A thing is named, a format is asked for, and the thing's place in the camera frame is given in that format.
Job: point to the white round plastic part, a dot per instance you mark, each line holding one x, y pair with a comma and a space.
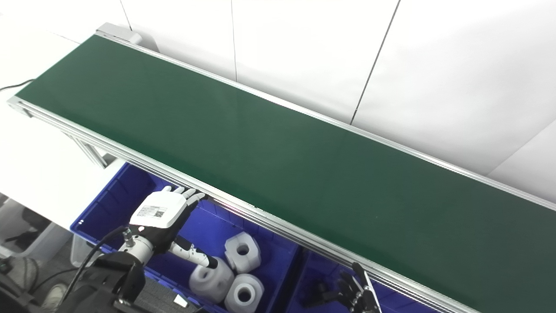
208, 284
232, 295

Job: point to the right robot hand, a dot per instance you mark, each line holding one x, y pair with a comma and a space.
360, 300

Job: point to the black plastic part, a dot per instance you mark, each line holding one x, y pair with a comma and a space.
321, 298

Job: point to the blue plastic bin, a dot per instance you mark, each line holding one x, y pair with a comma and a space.
126, 187
312, 269

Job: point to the small white label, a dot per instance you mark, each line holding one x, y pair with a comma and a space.
181, 301

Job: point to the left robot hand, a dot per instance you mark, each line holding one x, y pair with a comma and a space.
158, 213

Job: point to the grey ribbed robot panel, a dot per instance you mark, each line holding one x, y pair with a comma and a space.
156, 298

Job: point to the white hexagonal plastic part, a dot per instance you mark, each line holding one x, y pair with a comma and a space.
252, 261

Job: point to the aluminium conveyor leg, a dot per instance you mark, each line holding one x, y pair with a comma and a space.
93, 154

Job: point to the grey conveyor motor housing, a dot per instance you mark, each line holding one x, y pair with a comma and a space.
117, 32

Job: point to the green conveyor belt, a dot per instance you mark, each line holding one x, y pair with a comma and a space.
282, 165
278, 226

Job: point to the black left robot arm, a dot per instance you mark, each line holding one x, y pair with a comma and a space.
104, 278

